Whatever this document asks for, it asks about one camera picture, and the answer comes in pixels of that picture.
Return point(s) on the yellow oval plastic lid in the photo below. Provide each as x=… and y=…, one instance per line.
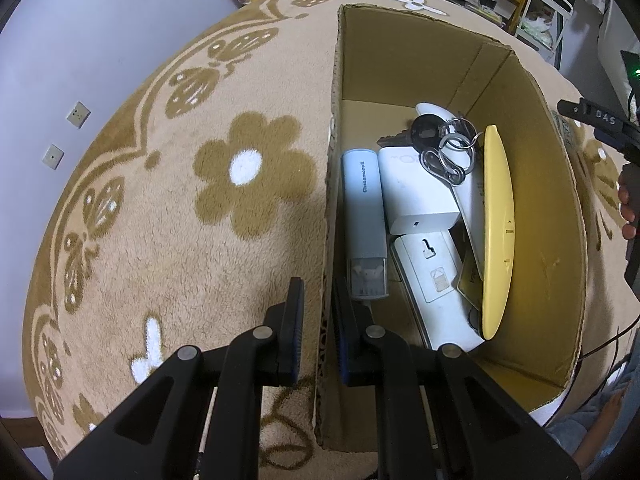
x=497, y=240

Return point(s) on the white rectangular charger box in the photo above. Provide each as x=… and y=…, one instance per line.
x=415, y=195

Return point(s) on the wooden key tag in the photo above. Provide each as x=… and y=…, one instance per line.
x=470, y=282

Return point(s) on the white device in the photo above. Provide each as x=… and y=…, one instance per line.
x=435, y=290

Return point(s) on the cardboard box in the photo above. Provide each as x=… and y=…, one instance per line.
x=545, y=240

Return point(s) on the light blue tube case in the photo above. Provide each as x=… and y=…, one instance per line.
x=362, y=205

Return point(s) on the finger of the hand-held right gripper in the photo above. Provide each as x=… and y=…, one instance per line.
x=607, y=122

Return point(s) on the bunch of keys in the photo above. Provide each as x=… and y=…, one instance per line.
x=435, y=145

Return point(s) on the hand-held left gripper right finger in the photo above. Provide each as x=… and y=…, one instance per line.
x=341, y=330

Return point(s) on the person's right hand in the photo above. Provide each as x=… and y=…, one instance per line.
x=625, y=197

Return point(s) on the white tube with blue print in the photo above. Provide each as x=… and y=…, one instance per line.
x=470, y=220

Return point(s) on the white duvet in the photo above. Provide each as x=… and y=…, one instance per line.
x=612, y=40

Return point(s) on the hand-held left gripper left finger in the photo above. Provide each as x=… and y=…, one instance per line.
x=297, y=330

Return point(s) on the white metal cart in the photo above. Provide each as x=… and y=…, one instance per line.
x=545, y=20

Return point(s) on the wall socket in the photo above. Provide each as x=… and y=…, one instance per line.
x=52, y=156
x=77, y=114

